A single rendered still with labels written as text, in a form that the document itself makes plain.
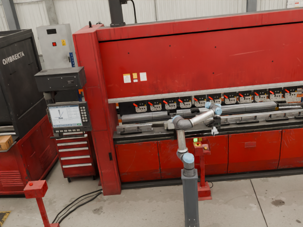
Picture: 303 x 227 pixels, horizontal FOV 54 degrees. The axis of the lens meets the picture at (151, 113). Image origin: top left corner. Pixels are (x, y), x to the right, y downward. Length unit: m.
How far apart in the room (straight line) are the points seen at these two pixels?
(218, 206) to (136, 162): 1.24
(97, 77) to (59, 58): 4.64
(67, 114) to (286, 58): 2.78
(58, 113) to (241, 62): 2.32
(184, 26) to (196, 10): 4.13
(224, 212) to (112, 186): 1.57
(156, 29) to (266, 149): 2.23
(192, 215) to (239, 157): 1.22
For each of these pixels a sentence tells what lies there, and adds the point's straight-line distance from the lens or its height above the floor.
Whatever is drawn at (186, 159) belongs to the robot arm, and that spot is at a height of 0.99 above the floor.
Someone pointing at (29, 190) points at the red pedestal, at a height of 0.78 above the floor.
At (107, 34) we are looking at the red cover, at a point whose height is 2.23.
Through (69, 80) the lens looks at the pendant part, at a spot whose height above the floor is 1.86.
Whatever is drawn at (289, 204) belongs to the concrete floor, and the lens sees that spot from 4.31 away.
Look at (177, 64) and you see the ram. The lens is 3.80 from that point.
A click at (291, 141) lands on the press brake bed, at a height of 0.57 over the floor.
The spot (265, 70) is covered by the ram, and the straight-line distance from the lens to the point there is 4.09.
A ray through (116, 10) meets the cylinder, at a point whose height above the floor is 2.49.
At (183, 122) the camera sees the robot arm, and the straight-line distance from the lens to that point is 3.03.
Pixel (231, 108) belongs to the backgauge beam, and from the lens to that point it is 4.44.
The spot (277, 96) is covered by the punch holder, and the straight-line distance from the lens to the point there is 4.27.
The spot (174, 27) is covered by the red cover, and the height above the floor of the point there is 2.24.
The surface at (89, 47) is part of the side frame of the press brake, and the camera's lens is 3.59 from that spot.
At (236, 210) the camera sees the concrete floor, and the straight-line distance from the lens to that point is 4.10.
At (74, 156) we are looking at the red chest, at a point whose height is 0.49.
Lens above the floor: 2.70
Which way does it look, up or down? 23 degrees down
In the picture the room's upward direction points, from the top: 6 degrees counter-clockwise
